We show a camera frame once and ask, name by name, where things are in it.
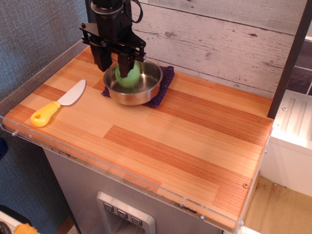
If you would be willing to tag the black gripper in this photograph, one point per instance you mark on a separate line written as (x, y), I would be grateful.
(115, 35)

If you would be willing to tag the green toy pear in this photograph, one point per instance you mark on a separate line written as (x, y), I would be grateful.
(132, 78)

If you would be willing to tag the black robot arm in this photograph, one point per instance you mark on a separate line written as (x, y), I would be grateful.
(113, 7)

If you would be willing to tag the stainless steel pot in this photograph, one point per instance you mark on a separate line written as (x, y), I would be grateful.
(141, 90)

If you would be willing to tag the purple knitted cloth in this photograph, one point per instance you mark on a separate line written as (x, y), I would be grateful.
(168, 75)

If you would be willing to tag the silver toy fridge cabinet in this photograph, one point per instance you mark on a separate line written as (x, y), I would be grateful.
(81, 184)

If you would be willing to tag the silver ice dispenser panel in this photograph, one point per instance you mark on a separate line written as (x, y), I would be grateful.
(121, 218)

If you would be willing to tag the clear acrylic edge guard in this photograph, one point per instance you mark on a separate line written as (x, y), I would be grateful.
(206, 170)

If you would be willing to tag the orange yellow object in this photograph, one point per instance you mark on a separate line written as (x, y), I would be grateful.
(25, 229)

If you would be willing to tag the white toy sink unit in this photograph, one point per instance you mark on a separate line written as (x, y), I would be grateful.
(288, 161)

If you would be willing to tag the yellow handled toy knife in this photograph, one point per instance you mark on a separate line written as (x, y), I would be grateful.
(42, 116)

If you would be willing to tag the dark right shelf post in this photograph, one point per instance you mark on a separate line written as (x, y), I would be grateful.
(291, 60)

